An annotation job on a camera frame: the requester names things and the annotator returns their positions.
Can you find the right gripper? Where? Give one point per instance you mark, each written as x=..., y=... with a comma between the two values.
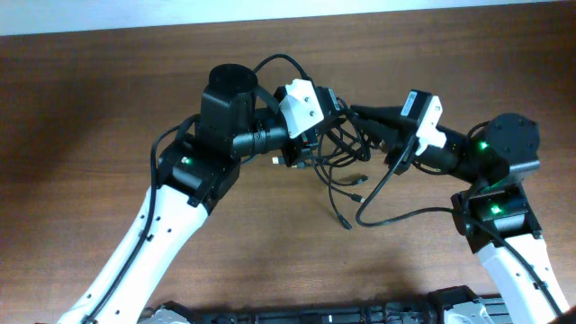
x=394, y=139

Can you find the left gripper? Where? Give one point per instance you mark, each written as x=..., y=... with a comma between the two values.
x=307, y=141

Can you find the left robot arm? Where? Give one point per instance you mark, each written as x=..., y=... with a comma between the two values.
x=239, y=119

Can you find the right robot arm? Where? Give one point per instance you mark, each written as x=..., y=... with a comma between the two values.
x=494, y=215

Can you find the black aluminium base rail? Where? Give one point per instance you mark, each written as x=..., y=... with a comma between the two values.
x=457, y=304

